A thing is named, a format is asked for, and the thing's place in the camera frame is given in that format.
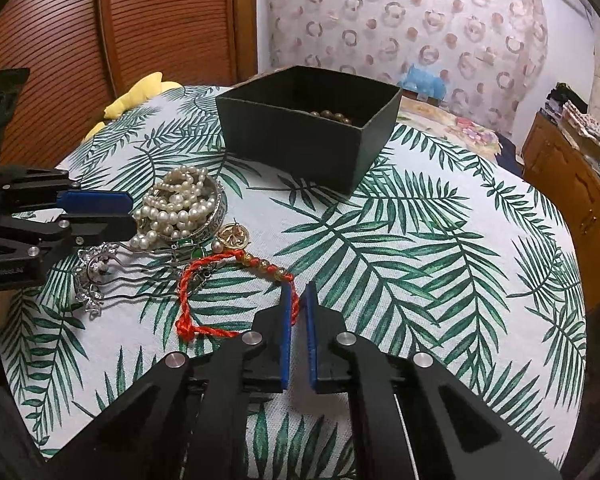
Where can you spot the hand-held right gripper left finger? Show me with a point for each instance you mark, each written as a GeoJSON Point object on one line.
{"type": "Point", "coordinates": [286, 340]}

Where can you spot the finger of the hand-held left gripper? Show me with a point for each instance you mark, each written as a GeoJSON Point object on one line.
{"type": "Point", "coordinates": [100, 230]}
{"type": "Point", "coordinates": [100, 202]}

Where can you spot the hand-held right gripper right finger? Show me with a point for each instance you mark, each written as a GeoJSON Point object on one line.
{"type": "Point", "coordinates": [311, 340]}

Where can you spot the silver ornate hair comb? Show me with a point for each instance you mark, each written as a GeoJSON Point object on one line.
{"type": "Point", "coordinates": [92, 272]}

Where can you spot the green jade pendant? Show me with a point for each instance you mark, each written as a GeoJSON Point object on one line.
{"type": "Point", "coordinates": [196, 252]}

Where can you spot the silver engraved bangle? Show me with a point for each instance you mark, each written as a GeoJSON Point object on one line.
{"type": "Point", "coordinates": [219, 216]}

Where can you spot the black cardboard box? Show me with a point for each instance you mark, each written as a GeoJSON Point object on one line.
{"type": "Point", "coordinates": [290, 140]}

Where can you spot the yellow plush toy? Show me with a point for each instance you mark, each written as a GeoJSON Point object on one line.
{"type": "Point", "coordinates": [130, 100]}

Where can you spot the brown slatted wooden wardrobe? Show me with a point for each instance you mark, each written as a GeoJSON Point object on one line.
{"type": "Point", "coordinates": [130, 25]}

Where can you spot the floral bedspread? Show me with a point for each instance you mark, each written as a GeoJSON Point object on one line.
{"type": "Point", "coordinates": [455, 127]}

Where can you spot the dark blue bedsheet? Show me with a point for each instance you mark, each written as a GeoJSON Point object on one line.
{"type": "Point", "coordinates": [509, 155]}

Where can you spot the blue plush toy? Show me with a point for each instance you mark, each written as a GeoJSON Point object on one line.
{"type": "Point", "coordinates": [422, 80]}

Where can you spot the wooden cabinet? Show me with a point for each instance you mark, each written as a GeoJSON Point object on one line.
{"type": "Point", "coordinates": [575, 195]}

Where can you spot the circle patterned curtain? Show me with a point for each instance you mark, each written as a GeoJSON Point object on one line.
{"type": "Point", "coordinates": [390, 15]}

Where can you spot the patterned folded cloth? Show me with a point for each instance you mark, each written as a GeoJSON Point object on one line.
{"type": "Point", "coordinates": [585, 120]}

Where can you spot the dark bag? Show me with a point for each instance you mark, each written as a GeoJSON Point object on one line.
{"type": "Point", "coordinates": [567, 94]}

